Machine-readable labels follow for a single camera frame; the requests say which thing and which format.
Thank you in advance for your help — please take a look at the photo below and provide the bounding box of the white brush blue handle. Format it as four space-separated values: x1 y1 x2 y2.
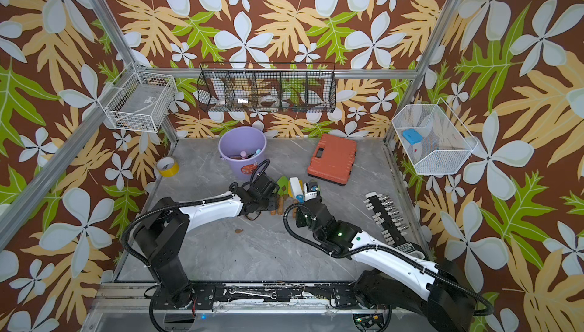
289 177 304 204

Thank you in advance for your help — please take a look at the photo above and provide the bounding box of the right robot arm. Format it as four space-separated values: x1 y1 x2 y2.
283 199 494 331

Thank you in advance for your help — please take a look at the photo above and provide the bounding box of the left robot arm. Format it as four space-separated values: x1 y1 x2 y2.
120 175 280 309

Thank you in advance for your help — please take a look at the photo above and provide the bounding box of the purple plastic bucket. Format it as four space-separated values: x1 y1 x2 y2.
218 127 267 180

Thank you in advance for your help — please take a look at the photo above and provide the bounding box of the red plastic tool case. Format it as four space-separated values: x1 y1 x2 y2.
307 134 357 186

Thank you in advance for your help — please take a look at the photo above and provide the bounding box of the yellow tape roll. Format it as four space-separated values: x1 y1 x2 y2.
156 156 179 178

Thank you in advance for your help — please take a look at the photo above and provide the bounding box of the blue item in basket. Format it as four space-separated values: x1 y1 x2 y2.
402 128 424 145

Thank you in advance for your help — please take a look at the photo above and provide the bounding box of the black wire basket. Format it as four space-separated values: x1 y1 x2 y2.
196 62 338 113

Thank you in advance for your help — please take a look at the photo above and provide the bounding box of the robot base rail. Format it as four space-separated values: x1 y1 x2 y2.
97 280 398 311

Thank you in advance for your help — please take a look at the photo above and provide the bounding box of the white wire basket right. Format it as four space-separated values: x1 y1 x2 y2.
392 99 478 176

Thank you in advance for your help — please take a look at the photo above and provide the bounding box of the white wire basket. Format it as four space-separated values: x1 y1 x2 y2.
392 99 478 176
99 64 177 133

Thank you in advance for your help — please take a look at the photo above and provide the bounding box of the white wire basket left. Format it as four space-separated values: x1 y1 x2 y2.
99 64 177 133

